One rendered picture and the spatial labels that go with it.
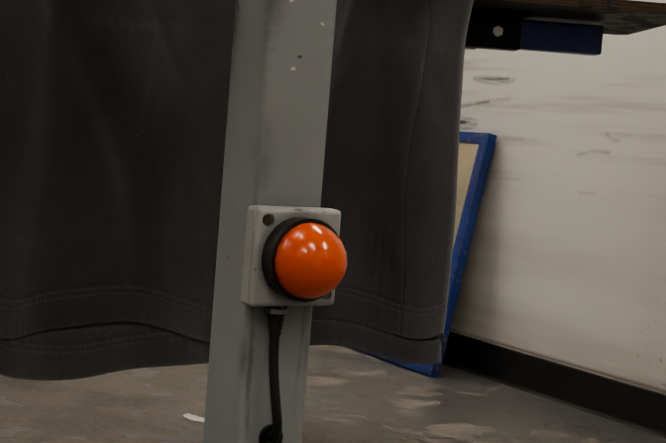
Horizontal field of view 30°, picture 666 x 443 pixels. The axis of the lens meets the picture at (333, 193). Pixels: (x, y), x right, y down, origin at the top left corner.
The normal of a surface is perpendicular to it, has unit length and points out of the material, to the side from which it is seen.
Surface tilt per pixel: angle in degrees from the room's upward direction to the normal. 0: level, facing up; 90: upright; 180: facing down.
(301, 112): 90
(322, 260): 80
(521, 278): 90
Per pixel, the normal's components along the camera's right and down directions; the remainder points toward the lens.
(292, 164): 0.54, 0.09
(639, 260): -0.84, -0.04
